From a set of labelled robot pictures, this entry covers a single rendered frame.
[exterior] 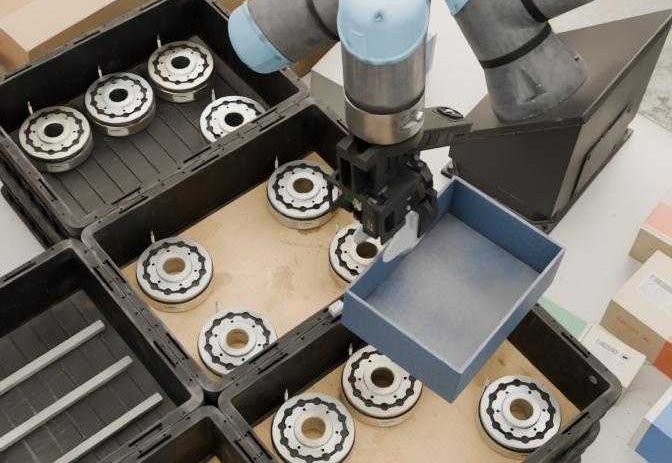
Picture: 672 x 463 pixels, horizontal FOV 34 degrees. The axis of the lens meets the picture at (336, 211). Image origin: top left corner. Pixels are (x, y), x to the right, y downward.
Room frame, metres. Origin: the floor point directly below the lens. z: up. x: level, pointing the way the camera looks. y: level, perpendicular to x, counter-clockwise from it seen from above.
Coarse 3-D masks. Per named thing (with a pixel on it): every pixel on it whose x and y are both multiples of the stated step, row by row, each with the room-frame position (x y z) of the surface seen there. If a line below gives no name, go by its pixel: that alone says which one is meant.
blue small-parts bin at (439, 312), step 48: (480, 192) 0.74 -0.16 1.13; (432, 240) 0.71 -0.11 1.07; (480, 240) 0.72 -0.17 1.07; (528, 240) 0.69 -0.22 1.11; (384, 288) 0.64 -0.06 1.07; (432, 288) 0.65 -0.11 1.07; (480, 288) 0.65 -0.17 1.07; (528, 288) 0.66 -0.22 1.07; (384, 336) 0.56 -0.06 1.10; (432, 336) 0.59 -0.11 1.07; (480, 336) 0.59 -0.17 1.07; (432, 384) 0.53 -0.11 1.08
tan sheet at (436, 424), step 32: (512, 352) 0.71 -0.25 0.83; (320, 384) 0.64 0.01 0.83; (384, 384) 0.65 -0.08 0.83; (480, 384) 0.66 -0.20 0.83; (544, 384) 0.66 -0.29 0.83; (352, 416) 0.60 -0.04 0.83; (416, 416) 0.61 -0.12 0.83; (448, 416) 0.61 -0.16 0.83; (384, 448) 0.56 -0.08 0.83; (416, 448) 0.56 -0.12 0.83; (448, 448) 0.57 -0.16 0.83; (480, 448) 0.57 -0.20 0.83
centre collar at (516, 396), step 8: (520, 392) 0.63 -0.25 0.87; (504, 400) 0.62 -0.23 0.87; (512, 400) 0.62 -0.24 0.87; (520, 400) 0.62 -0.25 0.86; (528, 400) 0.62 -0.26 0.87; (536, 400) 0.62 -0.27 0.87; (504, 408) 0.61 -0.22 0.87; (536, 408) 0.61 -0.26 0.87; (504, 416) 0.60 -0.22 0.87; (512, 416) 0.60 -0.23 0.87; (536, 416) 0.60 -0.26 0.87; (512, 424) 0.59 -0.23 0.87; (520, 424) 0.59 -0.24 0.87; (528, 424) 0.59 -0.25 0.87
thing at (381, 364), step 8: (384, 360) 0.66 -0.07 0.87; (368, 368) 0.65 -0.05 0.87; (376, 368) 0.65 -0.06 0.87; (384, 368) 0.65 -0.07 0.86; (392, 368) 0.65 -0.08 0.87; (368, 376) 0.64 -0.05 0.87; (400, 376) 0.64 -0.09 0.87; (368, 384) 0.63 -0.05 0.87; (392, 384) 0.63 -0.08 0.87; (400, 384) 0.63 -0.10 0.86; (376, 392) 0.62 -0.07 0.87; (384, 392) 0.62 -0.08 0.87; (392, 392) 0.62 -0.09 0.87
